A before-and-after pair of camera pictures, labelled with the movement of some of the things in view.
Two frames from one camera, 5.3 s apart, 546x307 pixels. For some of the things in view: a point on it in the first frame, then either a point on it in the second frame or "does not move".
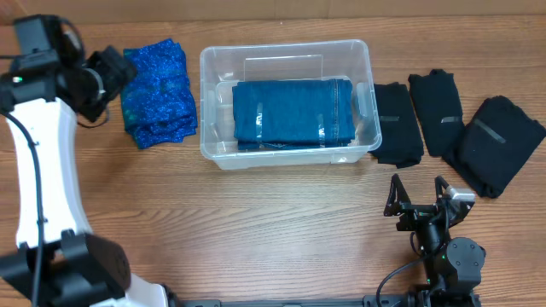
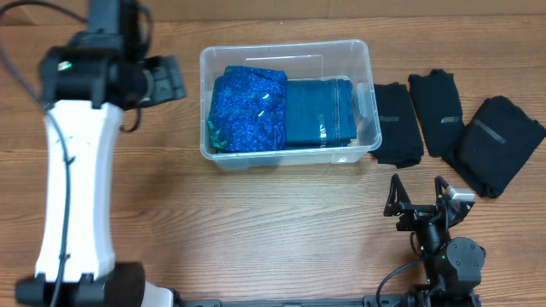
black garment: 402,140 does not move
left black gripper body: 113,67 -> 166,79
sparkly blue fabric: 158,104 -> 247,110
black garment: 498,143 does not move
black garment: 438,107 does not move
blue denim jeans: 293,114 does not move
